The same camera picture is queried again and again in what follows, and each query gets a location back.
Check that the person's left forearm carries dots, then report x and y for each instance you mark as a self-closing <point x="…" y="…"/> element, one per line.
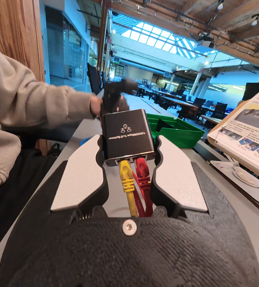
<point x="31" y="101"/>

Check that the person's left hand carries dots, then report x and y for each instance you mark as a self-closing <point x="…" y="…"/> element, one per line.
<point x="95" y="107"/>

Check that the green plastic bin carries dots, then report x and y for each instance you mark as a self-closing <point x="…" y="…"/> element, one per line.
<point x="181" y="134"/>

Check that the grey metal stand base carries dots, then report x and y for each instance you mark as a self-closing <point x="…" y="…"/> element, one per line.
<point x="254" y="195"/>

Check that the dark office chair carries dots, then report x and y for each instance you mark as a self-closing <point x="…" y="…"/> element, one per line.
<point x="93" y="78"/>

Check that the printed instruction sheet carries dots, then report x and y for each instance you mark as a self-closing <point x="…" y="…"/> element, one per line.
<point x="250" y="125"/>

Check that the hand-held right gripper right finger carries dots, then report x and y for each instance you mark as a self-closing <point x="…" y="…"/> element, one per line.
<point x="178" y="179"/>

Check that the white ceiling projector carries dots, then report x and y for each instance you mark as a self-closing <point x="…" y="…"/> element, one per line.
<point x="204" y="42"/>

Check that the black ethernet splitter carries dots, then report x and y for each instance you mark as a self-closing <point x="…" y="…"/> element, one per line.
<point x="127" y="123"/>

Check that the instruction sheet on wooden stand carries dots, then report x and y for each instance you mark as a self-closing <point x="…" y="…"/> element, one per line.
<point x="242" y="103"/>

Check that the dark cloth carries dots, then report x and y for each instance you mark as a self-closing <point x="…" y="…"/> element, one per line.
<point x="13" y="201"/>

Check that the grey wood-edged table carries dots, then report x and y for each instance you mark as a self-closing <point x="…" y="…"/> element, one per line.
<point x="138" y="102"/>

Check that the black computer monitor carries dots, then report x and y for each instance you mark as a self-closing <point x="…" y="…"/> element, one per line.
<point x="254" y="92"/>

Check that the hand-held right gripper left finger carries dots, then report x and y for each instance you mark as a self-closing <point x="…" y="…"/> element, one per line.
<point x="80" y="179"/>

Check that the group of black office chairs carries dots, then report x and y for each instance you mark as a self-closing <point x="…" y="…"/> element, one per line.
<point x="198" y="105"/>

